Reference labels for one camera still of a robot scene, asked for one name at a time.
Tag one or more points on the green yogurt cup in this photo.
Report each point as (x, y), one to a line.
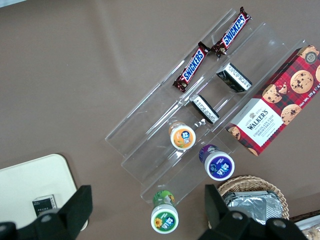
(163, 217)

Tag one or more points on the purple yogurt cup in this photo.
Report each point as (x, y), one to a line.
(218, 166)

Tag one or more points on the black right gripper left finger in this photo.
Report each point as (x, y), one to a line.
(65, 220)

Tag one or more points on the small black Peace box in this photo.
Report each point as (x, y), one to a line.
(43, 203)

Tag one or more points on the aluminium foil tray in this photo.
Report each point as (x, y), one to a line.
(250, 207)

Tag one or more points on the small black white box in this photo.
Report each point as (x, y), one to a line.
(203, 108)
(233, 77)

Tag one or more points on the clear acrylic stepped shelf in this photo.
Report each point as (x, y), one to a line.
(140, 150)
(262, 50)

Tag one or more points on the light wicker basket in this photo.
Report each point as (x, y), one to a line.
(250, 181)

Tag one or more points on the orange yogurt cup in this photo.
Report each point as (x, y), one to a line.
(182, 136)

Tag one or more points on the white plastic bin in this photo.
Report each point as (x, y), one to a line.
(302, 220)

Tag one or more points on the Snickers bar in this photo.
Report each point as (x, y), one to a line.
(191, 70)
(231, 31)

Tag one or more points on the red Walkers shortbread box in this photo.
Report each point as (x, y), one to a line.
(270, 105)

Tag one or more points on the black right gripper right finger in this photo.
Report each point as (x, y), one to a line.
(225, 225)

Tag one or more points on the beige plastic tray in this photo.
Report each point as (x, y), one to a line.
(30, 180)

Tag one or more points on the clear bag of cookies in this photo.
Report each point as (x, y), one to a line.
(313, 232)

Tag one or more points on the brown table cloth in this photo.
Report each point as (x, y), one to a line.
(62, 75)

